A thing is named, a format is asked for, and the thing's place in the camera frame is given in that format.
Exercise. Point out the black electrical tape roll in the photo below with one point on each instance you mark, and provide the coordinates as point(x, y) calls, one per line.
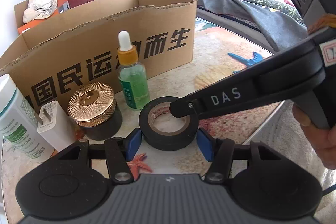
point(163, 140)

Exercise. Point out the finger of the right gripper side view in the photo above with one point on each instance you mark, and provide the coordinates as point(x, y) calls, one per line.
point(186, 106)

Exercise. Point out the grey blanket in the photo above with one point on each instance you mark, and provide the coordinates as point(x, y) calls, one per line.
point(293, 30)

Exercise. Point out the green dropper bottle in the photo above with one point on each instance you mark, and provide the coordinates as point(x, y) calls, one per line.
point(131, 73)

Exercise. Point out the large brown cardboard box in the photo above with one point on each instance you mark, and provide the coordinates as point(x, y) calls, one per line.
point(54, 59)

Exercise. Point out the gold lid dark jar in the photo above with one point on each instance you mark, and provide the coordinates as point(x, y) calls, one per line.
point(94, 108)

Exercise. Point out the white power adapter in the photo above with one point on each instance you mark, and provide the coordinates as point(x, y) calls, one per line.
point(55, 126)

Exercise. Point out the orange Philips box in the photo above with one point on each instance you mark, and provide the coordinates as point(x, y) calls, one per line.
point(63, 5)

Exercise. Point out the beige cloth in box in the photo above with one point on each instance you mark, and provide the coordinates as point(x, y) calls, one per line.
point(39, 9)

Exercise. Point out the white green pill bottle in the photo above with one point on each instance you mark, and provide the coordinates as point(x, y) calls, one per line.
point(19, 124)

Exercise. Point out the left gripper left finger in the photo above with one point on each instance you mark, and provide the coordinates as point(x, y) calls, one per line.
point(119, 152)

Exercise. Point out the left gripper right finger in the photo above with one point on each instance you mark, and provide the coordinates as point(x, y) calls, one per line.
point(219, 152)

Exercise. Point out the person's right hand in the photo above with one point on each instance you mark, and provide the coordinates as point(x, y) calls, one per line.
point(322, 141)

